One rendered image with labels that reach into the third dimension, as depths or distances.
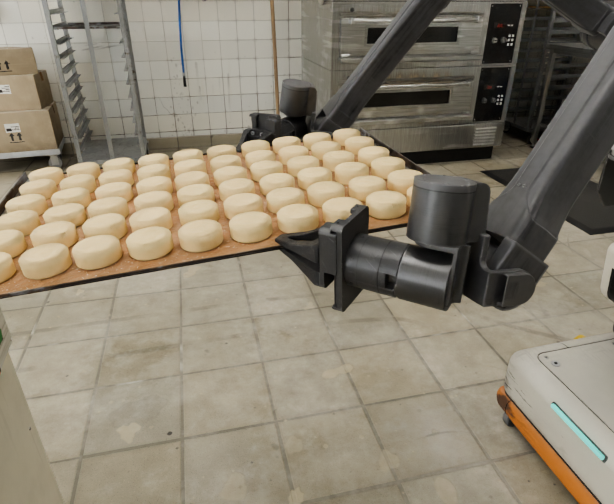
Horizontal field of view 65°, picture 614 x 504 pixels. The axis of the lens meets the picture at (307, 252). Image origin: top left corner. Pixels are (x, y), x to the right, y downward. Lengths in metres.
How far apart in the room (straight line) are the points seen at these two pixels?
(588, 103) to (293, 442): 1.32
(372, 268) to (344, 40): 3.25
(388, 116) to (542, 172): 3.38
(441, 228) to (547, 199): 0.12
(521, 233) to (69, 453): 1.51
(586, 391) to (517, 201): 1.09
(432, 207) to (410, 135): 3.58
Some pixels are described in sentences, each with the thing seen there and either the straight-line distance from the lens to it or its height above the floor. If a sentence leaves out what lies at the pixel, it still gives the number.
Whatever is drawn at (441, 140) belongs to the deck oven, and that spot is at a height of 0.20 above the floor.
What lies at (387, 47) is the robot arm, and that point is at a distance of 1.01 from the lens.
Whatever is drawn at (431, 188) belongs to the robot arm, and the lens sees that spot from 0.45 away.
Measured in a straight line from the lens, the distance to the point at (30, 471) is 1.15.
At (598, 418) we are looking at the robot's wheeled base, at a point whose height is 0.28.
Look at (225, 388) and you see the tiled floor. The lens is 1.81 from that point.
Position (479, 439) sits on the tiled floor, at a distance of 1.72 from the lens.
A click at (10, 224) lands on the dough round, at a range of 0.70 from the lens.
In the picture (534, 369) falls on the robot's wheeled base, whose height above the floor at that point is 0.27.
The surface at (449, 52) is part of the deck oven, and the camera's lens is 4.00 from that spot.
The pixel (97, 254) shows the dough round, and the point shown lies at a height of 0.99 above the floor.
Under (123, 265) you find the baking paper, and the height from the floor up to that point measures 0.97.
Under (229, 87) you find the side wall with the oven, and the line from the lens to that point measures 4.60.
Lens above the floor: 1.23
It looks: 28 degrees down
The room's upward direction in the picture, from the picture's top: straight up
